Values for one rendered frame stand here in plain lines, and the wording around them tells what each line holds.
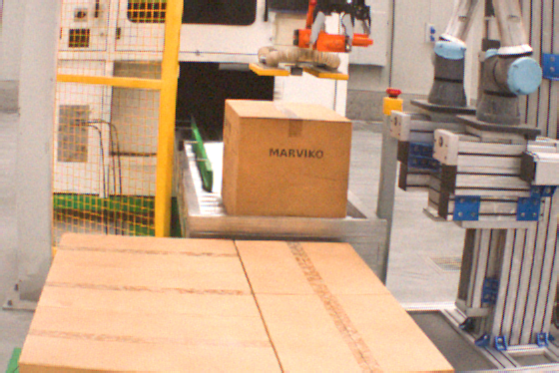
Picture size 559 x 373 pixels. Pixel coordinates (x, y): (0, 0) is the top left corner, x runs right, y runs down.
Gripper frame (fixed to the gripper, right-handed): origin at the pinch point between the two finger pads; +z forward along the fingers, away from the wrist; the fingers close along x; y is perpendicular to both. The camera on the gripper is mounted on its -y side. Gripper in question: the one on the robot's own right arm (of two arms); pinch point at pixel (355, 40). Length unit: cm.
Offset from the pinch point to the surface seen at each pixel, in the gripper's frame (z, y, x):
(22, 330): 125, -8, -128
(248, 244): 70, 40, -40
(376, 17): -22, -839, 206
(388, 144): 43, -29, 23
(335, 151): 39.9, 19.8, -8.6
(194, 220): 65, 28, -57
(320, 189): 54, 20, -13
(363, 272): 70, 71, -7
